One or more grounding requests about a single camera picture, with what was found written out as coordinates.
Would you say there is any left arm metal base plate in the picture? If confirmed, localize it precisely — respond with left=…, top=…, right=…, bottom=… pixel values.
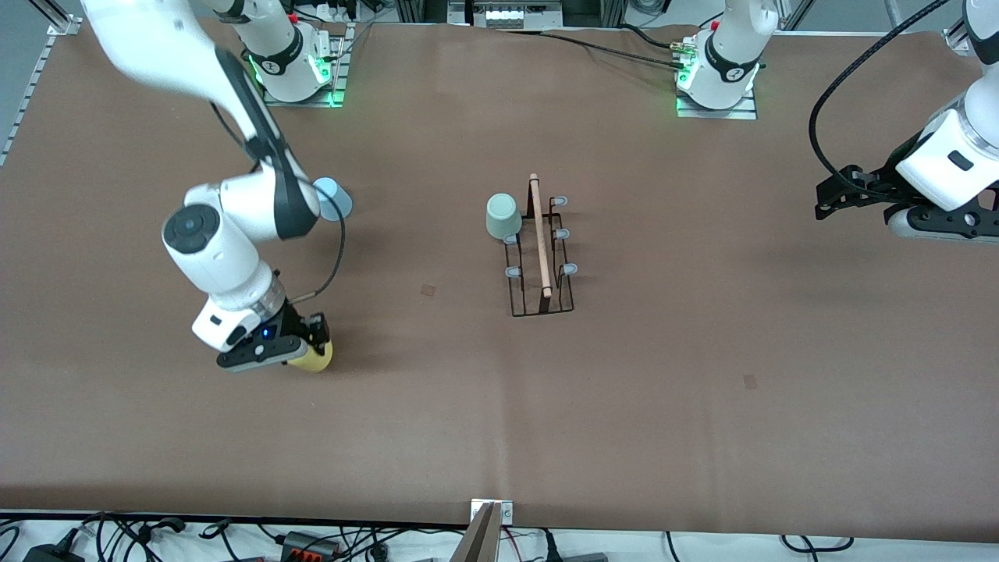
left=676, top=84, right=759, bottom=120

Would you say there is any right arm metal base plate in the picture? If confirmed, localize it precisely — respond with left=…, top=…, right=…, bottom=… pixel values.
left=261, top=22, right=349, bottom=108

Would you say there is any light blue plastic cup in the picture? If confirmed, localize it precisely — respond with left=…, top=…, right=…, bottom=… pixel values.
left=314, top=178, right=354, bottom=222

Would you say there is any black power adapter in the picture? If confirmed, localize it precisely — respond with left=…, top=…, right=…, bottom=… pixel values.
left=23, top=542, right=87, bottom=562

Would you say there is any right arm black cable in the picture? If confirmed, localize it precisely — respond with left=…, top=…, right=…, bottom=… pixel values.
left=209, top=98, right=347, bottom=304

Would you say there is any yellow plastic cup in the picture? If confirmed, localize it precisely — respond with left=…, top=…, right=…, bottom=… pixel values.
left=285, top=340, right=335, bottom=374

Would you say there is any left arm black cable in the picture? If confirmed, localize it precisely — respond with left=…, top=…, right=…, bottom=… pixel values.
left=809, top=0, right=949, bottom=176

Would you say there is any white electronics box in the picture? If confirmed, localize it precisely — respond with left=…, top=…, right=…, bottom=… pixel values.
left=449, top=0, right=564, bottom=30

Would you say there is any grey angled post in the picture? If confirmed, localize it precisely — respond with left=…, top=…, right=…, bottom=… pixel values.
left=449, top=503, right=504, bottom=562

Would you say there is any black wire cup holder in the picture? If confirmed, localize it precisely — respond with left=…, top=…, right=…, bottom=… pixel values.
left=503, top=173, right=578, bottom=318

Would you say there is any thin black cable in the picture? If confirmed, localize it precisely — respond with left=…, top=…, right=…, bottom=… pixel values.
left=499, top=28, right=688, bottom=73

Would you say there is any black orange connector box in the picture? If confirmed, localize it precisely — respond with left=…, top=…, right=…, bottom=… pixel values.
left=281, top=531, right=340, bottom=560

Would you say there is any perforated aluminium rail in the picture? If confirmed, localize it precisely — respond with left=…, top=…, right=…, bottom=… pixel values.
left=0, top=31, right=59, bottom=169

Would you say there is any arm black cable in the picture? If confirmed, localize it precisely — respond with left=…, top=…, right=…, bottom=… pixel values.
left=809, top=0, right=949, bottom=176
left=209, top=98, right=347, bottom=304

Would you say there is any thick black cable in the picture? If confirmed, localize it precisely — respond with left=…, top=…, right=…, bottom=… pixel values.
left=620, top=23, right=680, bottom=52

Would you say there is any pale green plastic cup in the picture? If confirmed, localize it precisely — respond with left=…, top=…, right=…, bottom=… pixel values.
left=485, top=193, right=524, bottom=240

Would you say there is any brown table cover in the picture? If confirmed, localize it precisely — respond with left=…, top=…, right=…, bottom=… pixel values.
left=0, top=17, right=999, bottom=543

